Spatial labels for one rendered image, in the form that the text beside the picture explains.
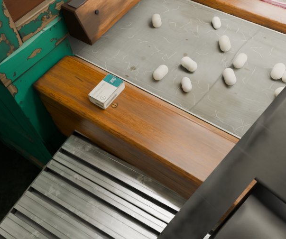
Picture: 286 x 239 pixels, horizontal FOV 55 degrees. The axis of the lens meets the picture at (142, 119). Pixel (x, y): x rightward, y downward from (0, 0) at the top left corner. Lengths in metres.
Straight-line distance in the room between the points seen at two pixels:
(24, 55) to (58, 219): 0.29
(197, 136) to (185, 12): 0.36
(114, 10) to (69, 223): 0.41
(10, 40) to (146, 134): 0.27
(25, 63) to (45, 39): 0.06
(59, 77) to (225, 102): 0.32
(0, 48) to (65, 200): 0.28
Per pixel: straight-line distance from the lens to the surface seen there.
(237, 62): 0.58
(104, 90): 0.49
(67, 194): 0.53
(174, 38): 0.64
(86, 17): 0.54
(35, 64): 0.56
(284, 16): 0.71
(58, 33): 0.57
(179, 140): 0.45
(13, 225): 0.55
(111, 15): 0.58
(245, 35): 0.68
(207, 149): 0.45
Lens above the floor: 1.16
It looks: 57 degrees down
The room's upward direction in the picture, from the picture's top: 3 degrees counter-clockwise
